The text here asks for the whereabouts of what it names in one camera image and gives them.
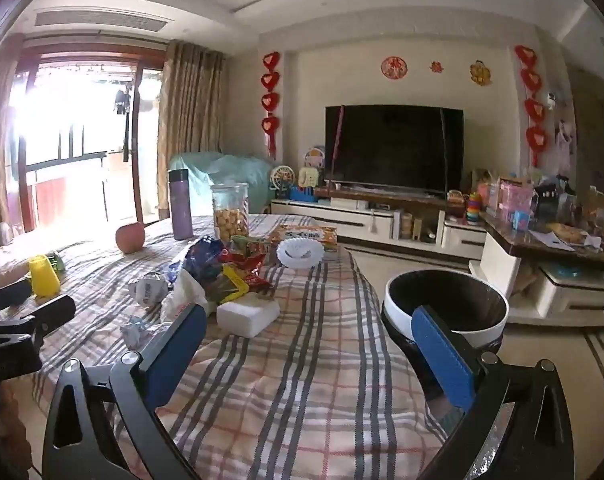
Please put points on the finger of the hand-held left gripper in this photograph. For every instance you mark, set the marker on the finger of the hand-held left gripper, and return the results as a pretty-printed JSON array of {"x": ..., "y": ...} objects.
[
  {"x": 49, "y": 314},
  {"x": 7, "y": 296}
]

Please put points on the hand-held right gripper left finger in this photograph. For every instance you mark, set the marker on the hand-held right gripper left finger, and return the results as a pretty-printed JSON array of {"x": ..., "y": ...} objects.
[{"x": 177, "y": 355}]

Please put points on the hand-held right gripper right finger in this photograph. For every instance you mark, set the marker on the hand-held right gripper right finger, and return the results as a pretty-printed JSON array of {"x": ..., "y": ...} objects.
[{"x": 444, "y": 360}]

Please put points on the small paper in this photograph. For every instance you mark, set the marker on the small paper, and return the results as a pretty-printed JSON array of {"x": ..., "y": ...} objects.
[{"x": 134, "y": 332}]

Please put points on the white plastic bag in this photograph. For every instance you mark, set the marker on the white plastic bag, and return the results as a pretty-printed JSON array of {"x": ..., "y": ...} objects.
[{"x": 184, "y": 295}]

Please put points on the white bin with black bag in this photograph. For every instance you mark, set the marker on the white bin with black bag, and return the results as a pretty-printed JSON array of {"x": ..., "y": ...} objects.
[{"x": 397, "y": 310}]

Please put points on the grey wrapper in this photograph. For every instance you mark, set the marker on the grey wrapper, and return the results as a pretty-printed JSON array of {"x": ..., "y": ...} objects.
[{"x": 147, "y": 290}]

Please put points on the brown snack wrapper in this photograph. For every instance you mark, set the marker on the brown snack wrapper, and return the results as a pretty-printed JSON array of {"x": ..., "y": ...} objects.
[{"x": 217, "y": 292}]

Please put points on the white foam block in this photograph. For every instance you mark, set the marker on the white foam block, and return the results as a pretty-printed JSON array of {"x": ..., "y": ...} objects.
[{"x": 247, "y": 316}]

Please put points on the yellow wrapper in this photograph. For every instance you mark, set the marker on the yellow wrapper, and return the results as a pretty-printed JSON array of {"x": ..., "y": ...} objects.
[{"x": 234, "y": 282}]

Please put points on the dark blue snack bag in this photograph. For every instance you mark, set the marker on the dark blue snack bag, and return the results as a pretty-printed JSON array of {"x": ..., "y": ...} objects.
[{"x": 199, "y": 257}]

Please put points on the red crinkled snack bag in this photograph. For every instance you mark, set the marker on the red crinkled snack bag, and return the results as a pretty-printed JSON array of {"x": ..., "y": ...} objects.
[{"x": 247, "y": 270}]

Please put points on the white round plastic tray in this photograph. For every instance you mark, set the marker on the white round plastic tray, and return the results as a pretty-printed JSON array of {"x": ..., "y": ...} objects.
[{"x": 299, "y": 252}]

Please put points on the yellow plastic cup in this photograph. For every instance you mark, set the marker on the yellow plastic cup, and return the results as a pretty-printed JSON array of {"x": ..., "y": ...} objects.
[{"x": 43, "y": 277}]

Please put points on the red apple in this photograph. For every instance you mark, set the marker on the red apple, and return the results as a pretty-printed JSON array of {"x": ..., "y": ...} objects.
[{"x": 130, "y": 237}]

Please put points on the plaid tablecloth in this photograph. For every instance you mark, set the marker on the plaid tablecloth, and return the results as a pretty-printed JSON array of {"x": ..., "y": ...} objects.
[{"x": 292, "y": 385}]

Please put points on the clear cookie jar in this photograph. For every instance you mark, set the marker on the clear cookie jar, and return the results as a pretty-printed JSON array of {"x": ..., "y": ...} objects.
[{"x": 229, "y": 220}]

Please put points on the purple thermos bottle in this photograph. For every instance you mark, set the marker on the purple thermos bottle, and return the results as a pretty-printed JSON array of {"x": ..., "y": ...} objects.
[{"x": 181, "y": 210}]

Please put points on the white paper sheet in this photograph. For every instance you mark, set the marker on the white paper sheet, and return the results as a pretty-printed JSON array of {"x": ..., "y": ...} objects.
[{"x": 547, "y": 241}]

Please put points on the blue plastic tray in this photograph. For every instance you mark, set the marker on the blue plastic tray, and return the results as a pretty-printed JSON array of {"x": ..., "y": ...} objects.
[{"x": 577, "y": 272}]

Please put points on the white television cabinet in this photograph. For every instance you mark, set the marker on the white television cabinet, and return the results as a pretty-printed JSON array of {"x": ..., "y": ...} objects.
[{"x": 362, "y": 220}]

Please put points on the red toy cash register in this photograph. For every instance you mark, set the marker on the red toy cash register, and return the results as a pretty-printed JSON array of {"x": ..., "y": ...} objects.
[{"x": 456, "y": 197}]

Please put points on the yellow round tray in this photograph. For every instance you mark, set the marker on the yellow round tray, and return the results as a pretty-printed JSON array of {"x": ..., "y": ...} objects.
[{"x": 567, "y": 233}]

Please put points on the pink toy box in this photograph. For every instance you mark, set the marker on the pink toy box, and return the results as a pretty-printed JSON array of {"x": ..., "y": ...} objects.
[{"x": 514, "y": 197}]

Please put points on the orange cover book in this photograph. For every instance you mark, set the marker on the orange cover book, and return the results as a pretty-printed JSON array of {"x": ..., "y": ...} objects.
[{"x": 307, "y": 234}]

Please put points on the teal covered armchair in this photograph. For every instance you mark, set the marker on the teal covered armchair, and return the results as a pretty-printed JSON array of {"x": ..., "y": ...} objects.
[{"x": 222, "y": 175}]

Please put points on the black bag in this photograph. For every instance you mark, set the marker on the black bag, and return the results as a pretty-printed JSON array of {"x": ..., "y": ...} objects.
[{"x": 552, "y": 200}]

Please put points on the blue toy tray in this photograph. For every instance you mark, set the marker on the blue toy tray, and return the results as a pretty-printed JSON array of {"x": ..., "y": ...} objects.
[{"x": 302, "y": 194}]

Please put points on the ferris wheel toy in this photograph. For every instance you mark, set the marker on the ferris wheel toy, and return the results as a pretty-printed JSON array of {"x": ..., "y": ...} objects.
[{"x": 282, "y": 180}]

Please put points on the black television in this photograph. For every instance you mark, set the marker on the black television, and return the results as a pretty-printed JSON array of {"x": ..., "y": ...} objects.
[{"x": 394, "y": 147}]

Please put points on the cardboard box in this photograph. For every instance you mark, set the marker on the cardboard box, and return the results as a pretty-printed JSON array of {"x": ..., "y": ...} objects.
[{"x": 598, "y": 204}]

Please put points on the yellow toy phone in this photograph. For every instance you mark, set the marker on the yellow toy phone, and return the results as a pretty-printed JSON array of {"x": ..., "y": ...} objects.
[{"x": 308, "y": 178}]

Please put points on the hanging clothes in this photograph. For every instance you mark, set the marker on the hanging clothes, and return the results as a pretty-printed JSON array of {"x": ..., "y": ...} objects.
[{"x": 122, "y": 101}]

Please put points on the colourful toy house sign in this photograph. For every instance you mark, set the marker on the colourful toy house sign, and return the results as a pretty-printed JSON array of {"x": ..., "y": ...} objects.
[{"x": 315, "y": 157}]

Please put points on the pink stick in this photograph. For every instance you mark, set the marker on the pink stick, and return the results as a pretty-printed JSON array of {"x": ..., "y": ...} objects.
[{"x": 338, "y": 142}]

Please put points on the ceiling air vent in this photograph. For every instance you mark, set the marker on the ceiling air vent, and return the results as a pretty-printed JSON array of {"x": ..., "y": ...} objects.
[{"x": 99, "y": 21}]

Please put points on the wooden sliding door frame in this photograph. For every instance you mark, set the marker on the wooden sliding door frame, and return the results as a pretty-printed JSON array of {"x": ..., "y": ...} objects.
[{"x": 97, "y": 55}]

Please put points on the white security camera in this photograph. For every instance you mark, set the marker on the white security camera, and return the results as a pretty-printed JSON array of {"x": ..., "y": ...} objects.
[{"x": 552, "y": 99}]

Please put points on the yellow cartoon wall decal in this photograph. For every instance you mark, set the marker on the yellow cartoon wall decal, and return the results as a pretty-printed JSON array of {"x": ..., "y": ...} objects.
[{"x": 480, "y": 72}]

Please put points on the small red wall decal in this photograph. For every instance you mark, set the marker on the small red wall decal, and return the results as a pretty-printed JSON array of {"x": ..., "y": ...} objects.
[{"x": 436, "y": 66}]

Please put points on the round red wall decal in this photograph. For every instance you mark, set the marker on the round red wall decal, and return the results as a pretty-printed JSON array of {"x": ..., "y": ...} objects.
[{"x": 393, "y": 67}]

